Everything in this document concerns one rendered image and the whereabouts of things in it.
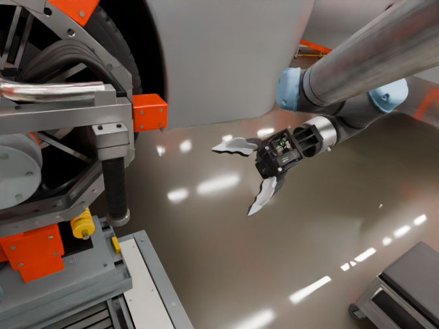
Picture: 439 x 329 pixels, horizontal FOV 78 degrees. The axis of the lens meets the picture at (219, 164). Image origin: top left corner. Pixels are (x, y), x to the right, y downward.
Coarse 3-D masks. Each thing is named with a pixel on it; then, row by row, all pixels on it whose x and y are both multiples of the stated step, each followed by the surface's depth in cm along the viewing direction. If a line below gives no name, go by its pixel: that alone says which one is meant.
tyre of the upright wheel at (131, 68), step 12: (96, 12) 57; (96, 24) 58; (108, 24) 60; (96, 36) 59; (108, 36) 61; (120, 36) 63; (108, 48) 62; (120, 48) 64; (120, 60) 65; (132, 60) 67; (132, 72) 68; (132, 84) 70; (60, 192) 76
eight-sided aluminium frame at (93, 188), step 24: (0, 0) 43; (24, 0) 44; (48, 24) 47; (72, 24) 49; (96, 48) 53; (120, 72) 58; (96, 168) 73; (72, 192) 73; (96, 192) 72; (0, 216) 66; (24, 216) 66; (48, 216) 68; (72, 216) 72
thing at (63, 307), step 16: (112, 240) 116; (112, 256) 114; (128, 272) 107; (96, 288) 102; (112, 288) 102; (128, 288) 107; (48, 304) 95; (64, 304) 95; (80, 304) 97; (16, 320) 89; (32, 320) 88; (48, 320) 93
